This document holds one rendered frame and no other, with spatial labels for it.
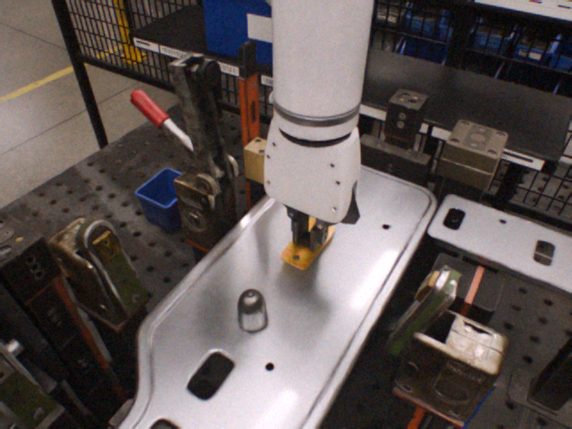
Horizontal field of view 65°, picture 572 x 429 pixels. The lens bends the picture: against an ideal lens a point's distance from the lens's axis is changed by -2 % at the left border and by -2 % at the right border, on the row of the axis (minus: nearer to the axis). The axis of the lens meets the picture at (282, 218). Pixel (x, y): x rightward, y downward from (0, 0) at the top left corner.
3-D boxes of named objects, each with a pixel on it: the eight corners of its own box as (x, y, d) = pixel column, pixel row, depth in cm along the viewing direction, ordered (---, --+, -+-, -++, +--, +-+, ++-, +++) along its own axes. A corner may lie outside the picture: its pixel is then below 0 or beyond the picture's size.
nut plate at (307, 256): (305, 271, 55) (305, 264, 54) (278, 258, 56) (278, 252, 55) (336, 228, 60) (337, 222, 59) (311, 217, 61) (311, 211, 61)
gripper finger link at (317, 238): (310, 212, 52) (308, 251, 57) (335, 222, 51) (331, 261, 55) (323, 196, 54) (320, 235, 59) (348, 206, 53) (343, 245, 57)
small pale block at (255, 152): (269, 310, 87) (263, 155, 62) (254, 302, 89) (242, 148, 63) (278, 298, 90) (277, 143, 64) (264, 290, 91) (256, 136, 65)
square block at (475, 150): (438, 309, 88) (499, 159, 62) (399, 292, 91) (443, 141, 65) (450, 281, 92) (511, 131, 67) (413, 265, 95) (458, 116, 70)
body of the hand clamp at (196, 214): (231, 340, 83) (208, 196, 58) (201, 323, 85) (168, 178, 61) (249, 317, 86) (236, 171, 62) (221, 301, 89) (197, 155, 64)
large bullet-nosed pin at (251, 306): (256, 344, 51) (255, 310, 46) (234, 331, 52) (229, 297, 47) (273, 323, 53) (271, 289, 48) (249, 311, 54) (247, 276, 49)
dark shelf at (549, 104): (551, 178, 69) (559, 162, 67) (129, 46, 103) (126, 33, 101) (570, 113, 82) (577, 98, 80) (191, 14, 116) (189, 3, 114)
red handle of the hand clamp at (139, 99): (214, 183, 58) (123, 95, 57) (208, 191, 59) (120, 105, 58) (233, 165, 60) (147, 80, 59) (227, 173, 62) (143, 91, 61)
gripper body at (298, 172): (251, 116, 45) (256, 201, 53) (346, 148, 41) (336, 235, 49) (290, 84, 49) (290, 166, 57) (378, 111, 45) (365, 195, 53)
